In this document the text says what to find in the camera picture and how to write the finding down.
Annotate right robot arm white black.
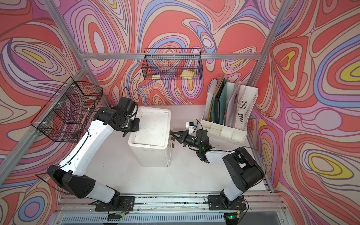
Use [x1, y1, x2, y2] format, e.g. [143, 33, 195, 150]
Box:
[170, 129, 265, 211]

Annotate white plastic drawer cabinet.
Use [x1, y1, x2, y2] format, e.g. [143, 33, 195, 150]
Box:
[128, 106, 172, 167]

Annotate black wire basket back wall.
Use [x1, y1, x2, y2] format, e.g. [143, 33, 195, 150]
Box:
[142, 47, 203, 80]

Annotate white desk file organizer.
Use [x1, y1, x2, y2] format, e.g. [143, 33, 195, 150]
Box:
[201, 79, 259, 144]

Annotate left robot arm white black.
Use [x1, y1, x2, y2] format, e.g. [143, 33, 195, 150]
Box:
[46, 100, 140, 213]

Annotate black wire basket left wall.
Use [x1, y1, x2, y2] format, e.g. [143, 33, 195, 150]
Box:
[31, 77, 103, 143]

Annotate brown cardboard folder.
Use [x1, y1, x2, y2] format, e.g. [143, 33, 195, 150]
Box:
[207, 74, 225, 122]

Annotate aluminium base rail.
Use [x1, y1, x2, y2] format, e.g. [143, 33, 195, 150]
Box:
[46, 191, 295, 225]

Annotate black wire basket wall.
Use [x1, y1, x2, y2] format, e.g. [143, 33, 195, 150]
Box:
[142, 47, 203, 80]
[31, 77, 103, 143]

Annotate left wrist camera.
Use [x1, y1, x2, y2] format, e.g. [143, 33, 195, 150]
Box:
[117, 97, 138, 118]

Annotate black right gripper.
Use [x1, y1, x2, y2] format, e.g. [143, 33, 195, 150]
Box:
[171, 130, 202, 150]

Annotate teal plastic folder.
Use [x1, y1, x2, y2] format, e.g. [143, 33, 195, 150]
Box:
[212, 79, 228, 125]

